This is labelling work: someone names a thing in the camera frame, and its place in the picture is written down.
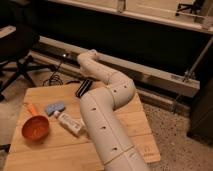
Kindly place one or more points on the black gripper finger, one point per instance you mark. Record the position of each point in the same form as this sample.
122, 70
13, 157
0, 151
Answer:
81, 88
86, 87

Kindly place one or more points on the white glue bottle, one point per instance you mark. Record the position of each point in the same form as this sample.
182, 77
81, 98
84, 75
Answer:
69, 123

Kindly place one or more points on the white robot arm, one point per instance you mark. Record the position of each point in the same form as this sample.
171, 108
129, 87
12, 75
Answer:
115, 149

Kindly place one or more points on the orange plastic ladle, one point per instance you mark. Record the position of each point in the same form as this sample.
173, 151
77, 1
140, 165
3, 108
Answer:
36, 127

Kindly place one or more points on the black office chair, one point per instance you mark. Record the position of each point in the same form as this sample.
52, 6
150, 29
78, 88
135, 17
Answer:
16, 40

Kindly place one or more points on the black chair in background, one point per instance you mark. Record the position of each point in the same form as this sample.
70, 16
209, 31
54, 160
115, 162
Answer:
194, 7

